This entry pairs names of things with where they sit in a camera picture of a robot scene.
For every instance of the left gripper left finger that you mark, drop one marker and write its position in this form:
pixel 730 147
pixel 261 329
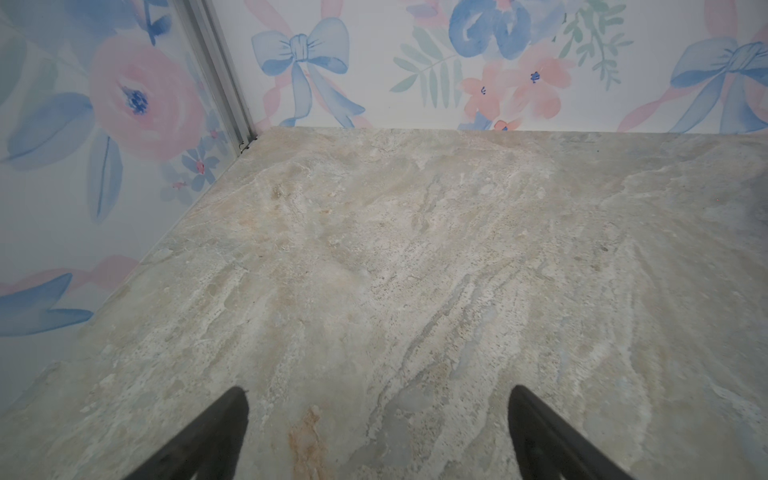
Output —
pixel 207 448

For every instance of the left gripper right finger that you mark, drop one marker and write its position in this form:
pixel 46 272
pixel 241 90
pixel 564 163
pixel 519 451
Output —
pixel 548 447

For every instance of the left corner metal post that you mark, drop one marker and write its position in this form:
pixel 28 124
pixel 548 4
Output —
pixel 206 38

